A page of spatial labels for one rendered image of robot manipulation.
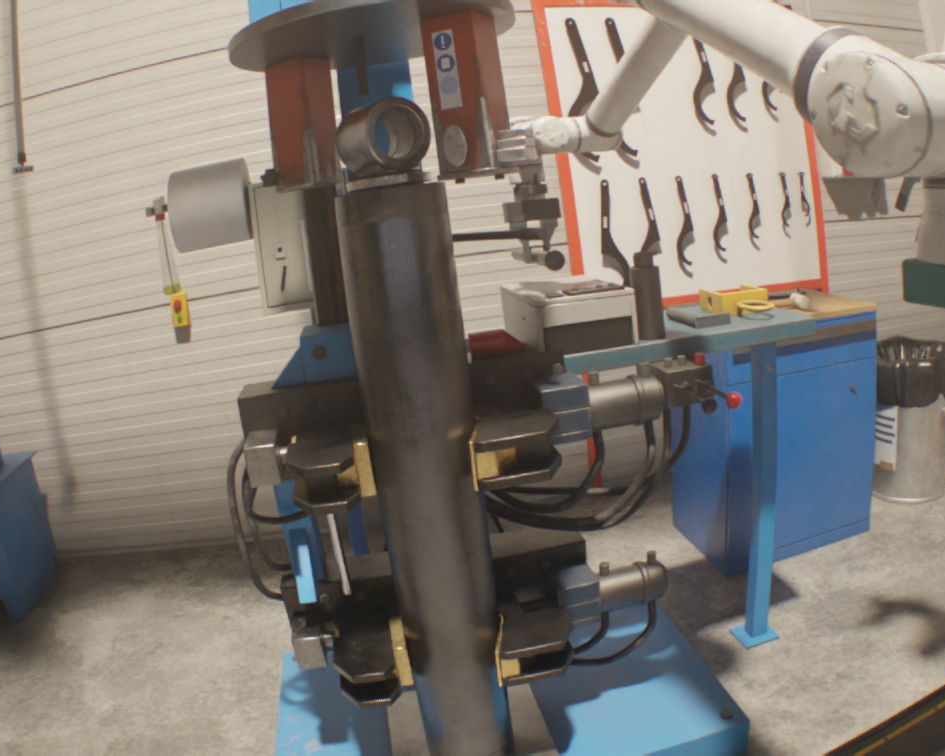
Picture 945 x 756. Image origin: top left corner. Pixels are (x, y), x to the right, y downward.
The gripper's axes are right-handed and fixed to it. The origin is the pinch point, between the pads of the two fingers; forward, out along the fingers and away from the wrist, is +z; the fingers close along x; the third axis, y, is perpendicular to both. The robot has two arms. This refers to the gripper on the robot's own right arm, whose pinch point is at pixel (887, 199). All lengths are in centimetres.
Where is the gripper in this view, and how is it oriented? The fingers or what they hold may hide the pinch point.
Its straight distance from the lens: 181.8
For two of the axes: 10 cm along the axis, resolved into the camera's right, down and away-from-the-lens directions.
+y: 3.8, 5.2, -7.7
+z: -1.4, 8.5, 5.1
